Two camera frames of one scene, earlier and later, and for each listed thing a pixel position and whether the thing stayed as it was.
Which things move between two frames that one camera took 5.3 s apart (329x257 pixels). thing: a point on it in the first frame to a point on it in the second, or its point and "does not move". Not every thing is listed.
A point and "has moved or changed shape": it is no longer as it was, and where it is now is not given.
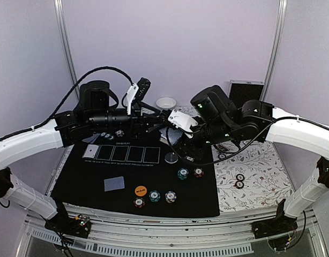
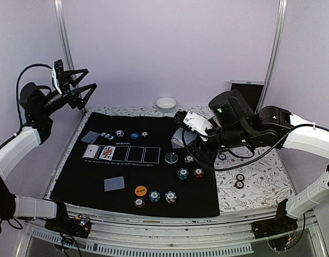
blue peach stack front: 170,196 does not move
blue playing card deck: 173,135 has moved or changed shape
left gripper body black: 136,129 to 71,99
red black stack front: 139,202 does not move
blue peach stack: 119,133 does not move
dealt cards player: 92,139 does not move
